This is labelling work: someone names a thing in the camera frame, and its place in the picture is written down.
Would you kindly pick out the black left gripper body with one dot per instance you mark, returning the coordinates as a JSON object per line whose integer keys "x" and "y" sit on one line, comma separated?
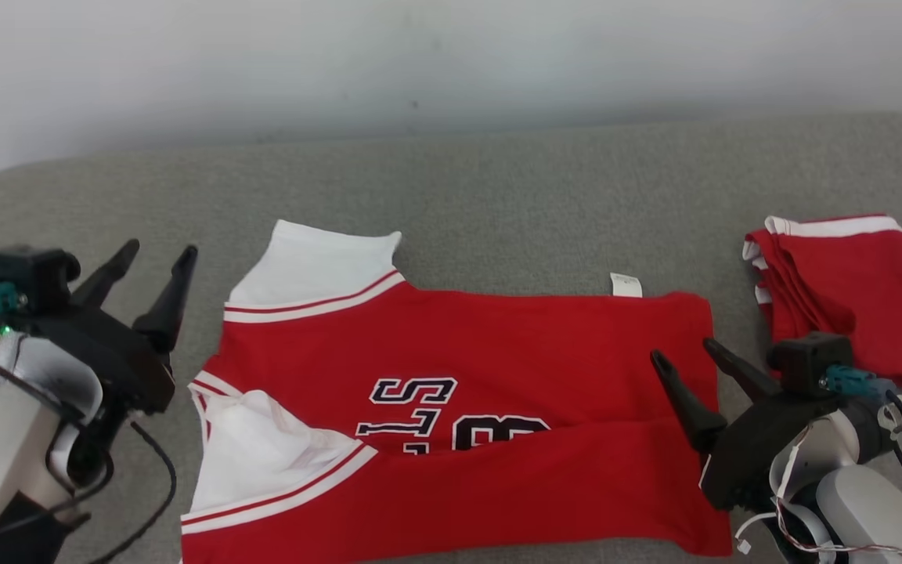
{"x": 114, "y": 352}

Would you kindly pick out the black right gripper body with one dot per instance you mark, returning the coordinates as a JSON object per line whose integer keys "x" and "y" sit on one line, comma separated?
{"x": 748, "y": 462}

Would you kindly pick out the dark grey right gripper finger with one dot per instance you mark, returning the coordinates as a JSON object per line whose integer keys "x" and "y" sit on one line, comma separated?
{"x": 686, "y": 399}
{"x": 745, "y": 376}

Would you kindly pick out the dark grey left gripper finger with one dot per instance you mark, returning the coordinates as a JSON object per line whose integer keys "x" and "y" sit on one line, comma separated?
{"x": 169, "y": 305}
{"x": 106, "y": 274}

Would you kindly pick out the red shorts with white stripe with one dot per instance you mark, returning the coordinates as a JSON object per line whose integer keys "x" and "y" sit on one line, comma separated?
{"x": 866, "y": 298}

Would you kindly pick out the red Bulls basketball jersey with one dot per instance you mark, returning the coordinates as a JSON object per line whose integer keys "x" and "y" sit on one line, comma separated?
{"x": 537, "y": 337}

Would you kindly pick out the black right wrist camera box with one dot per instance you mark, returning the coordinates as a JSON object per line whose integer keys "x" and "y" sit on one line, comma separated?
{"x": 803, "y": 360}

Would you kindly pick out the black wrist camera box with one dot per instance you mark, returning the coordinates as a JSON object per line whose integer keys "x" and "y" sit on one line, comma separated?
{"x": 28, "y": 274}
{"x": 803, "y": 360}

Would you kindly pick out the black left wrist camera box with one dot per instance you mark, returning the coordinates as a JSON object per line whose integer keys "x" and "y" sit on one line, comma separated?
{"x": 28, "y": 274}

